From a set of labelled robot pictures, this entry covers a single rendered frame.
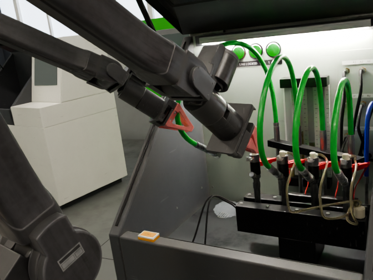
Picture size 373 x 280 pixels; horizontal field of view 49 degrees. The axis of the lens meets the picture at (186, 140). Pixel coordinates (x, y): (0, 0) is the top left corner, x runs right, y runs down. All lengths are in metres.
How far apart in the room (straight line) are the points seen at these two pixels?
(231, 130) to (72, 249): 0.36
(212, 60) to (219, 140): 0.15
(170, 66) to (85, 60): 0.42
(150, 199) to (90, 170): 2.86
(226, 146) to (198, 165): 0.78
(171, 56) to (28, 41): 0.45
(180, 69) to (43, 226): 0.29
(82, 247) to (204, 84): 0.30
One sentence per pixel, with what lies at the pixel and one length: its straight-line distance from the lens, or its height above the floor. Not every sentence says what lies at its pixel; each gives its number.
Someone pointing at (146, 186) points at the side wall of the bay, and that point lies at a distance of 1.24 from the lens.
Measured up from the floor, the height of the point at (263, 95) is 1.31.
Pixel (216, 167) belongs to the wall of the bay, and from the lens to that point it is 1.55.
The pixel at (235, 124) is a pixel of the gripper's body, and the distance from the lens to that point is 0.71.
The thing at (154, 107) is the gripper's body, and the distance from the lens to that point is 1.01.
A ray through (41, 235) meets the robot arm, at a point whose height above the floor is 1.29.
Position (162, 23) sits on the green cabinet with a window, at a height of 1.57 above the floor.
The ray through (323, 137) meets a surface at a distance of 1.20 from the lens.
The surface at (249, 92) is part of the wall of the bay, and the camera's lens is 1.41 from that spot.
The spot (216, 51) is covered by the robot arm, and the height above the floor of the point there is 1.43.
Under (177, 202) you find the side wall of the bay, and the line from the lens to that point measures 1.40.
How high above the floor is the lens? 1.47
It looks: 15 degrees down
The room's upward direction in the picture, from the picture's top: 7 degrees counter-clockwise
